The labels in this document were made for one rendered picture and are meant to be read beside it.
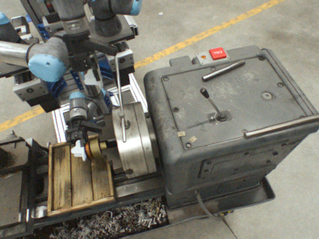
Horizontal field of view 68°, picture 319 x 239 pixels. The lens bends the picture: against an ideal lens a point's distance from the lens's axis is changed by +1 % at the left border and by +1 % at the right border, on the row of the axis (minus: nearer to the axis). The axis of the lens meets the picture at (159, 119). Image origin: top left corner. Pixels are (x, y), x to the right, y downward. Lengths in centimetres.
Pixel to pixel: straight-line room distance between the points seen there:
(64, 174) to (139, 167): 48
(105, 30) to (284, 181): 181
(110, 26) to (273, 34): 248
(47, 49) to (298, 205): 204
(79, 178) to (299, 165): 184
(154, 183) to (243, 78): 63
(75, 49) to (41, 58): 16
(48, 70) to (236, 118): 70
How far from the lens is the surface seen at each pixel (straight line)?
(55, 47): 97
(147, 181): 118
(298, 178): 234
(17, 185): 126
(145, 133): 88
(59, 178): 128
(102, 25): 136
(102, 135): 101
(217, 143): 83
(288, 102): 100
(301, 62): 318
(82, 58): 82
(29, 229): 126
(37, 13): 150
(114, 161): 97
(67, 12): 78
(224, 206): 151
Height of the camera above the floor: 198
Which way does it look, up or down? 57 degrees down
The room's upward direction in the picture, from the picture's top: 5 degrees counter-clockwise
